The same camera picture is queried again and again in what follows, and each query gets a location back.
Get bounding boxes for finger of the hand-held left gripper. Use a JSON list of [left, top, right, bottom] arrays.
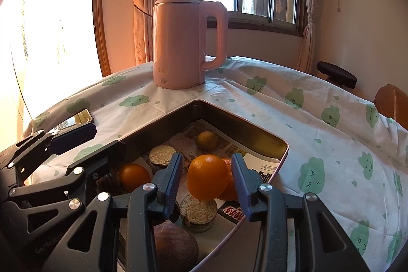
[[0, 123, 98, 190], [6, 141, 127, 237]]

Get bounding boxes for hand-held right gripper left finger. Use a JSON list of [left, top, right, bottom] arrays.
[[41, 152, 184, 272]]

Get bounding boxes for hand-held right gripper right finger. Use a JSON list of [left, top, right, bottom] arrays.
[[231, 153, 372, 272]]

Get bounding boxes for large wrinkled mandarin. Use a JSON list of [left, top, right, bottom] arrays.
[[217, 159, 239, 201]]

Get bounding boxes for round rice cake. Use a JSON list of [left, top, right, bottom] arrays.
[[148, 145, 176, 174], [179, 196, 218, 233]]

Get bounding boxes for dark wrinkled dried fruit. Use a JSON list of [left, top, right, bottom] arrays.
[[96, 172, 123, 196]]

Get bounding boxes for smooth orange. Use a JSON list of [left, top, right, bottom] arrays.
[[187, 155, 229, 201]]

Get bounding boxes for small orange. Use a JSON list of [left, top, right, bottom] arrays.
[[119, 164, 151, 193]]

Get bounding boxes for pink metal tin box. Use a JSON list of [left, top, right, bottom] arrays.
[[116, 99, 290, 272]]

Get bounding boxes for brown-green round fruit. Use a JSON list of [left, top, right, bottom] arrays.
[[195, 131, 219, 150]]

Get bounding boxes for dark brown round fruit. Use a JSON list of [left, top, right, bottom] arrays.
[[154, 221, 200, 272]]

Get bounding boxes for newspaper liner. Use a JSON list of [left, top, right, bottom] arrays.
[[134, 119, 281, 260]]

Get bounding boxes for white tablecloth green cloud print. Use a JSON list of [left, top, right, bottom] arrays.
[[21, 56, 408, 272]]

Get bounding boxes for pink electric kettle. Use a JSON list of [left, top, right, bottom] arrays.
[[152, 0, 229, 89]]

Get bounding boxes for black round stool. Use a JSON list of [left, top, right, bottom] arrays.
[[316, 61, 358, 89]]

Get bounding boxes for brown leather chair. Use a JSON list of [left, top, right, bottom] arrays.
[[374, 84, 408, 129]]

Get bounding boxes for wooden door frame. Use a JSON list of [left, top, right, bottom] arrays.
[[92, 0, 112, 76]]

